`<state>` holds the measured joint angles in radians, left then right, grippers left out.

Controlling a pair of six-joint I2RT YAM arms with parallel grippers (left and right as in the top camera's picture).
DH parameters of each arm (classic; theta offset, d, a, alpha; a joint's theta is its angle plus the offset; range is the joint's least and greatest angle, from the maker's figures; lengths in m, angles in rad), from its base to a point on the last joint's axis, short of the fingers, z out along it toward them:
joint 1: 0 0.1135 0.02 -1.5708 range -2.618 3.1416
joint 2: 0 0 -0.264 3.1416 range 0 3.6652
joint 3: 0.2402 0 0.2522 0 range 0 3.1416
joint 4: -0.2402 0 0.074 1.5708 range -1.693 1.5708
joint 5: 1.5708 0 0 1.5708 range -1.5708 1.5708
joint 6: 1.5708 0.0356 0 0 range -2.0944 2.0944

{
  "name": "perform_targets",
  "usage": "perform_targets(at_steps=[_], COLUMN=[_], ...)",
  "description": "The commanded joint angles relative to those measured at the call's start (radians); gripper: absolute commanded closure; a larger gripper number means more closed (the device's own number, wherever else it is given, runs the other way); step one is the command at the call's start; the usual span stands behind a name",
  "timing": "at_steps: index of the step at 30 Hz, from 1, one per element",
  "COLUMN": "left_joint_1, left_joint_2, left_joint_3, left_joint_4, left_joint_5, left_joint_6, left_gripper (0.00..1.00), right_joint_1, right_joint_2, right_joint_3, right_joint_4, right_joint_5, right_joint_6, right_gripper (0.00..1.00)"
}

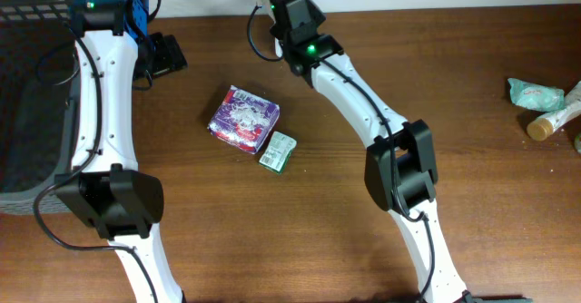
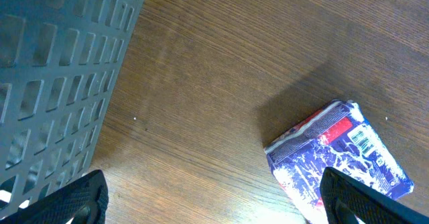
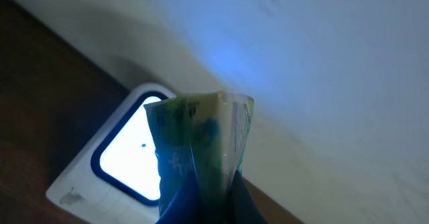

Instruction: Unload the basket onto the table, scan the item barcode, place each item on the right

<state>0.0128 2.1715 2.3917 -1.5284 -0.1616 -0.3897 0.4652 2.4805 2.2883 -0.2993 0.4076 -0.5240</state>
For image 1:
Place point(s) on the purple floral pack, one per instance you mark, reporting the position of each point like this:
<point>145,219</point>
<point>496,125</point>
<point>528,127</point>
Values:
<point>244,120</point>

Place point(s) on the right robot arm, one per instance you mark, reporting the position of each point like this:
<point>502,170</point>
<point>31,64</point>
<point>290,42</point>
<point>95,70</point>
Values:
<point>400,169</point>

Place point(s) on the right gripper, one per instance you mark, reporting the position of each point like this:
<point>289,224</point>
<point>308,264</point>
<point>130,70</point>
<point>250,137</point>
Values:
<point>279,26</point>

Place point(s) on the green lidded small jar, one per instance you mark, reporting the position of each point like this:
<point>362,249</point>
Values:
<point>577,143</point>

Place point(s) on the mint green wipes packet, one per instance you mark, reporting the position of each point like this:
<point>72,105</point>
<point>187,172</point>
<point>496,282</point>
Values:
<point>535,97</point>

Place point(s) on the green white soap box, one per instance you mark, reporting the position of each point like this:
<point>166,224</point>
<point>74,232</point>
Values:
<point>278,152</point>

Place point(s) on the white leafy cream tube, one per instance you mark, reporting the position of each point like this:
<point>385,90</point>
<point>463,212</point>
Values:
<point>547,124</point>

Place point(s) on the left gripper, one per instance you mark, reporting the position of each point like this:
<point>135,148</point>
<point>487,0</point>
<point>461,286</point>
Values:
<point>169,53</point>

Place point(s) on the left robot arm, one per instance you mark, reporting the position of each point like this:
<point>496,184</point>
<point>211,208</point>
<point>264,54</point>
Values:
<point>104,188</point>

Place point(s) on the grey plastic mesh basket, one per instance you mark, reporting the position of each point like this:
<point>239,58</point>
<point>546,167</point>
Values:
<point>40,96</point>

